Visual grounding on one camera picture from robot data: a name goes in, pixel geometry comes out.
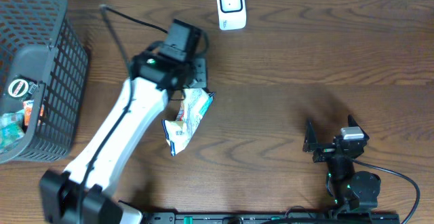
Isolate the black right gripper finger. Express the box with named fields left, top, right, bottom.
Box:
left=302, top=119, right=318, bottom=152
left=347, top=115, right=369, bottom=141

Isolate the white blue snack bag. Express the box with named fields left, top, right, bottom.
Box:
left=162, top=88, right=215, bottom=156

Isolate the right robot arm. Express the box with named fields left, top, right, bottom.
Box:
left=302, top=115, right=381, bottom=219

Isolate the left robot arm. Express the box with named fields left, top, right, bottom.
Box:
left=39, top=51, right=208, bottom=223

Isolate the white barcode scanner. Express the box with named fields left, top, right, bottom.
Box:
left=216, top=0, right=247, bottom=31

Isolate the grey plastic mesh basket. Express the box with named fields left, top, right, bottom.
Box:
left=1, top=0, right=89, bottom=163

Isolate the orange snack packet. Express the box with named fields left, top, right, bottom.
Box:
left=23, top=100, right=45, bottom=126

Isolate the round white red lid cup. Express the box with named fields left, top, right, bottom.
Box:
left=7, top=79, right=30, bottom=98

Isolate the green snack packet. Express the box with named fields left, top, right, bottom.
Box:
left=1, top=110, right=25, bottom=153

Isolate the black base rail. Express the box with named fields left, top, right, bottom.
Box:
left=141, top=211, right=399, bottom=224

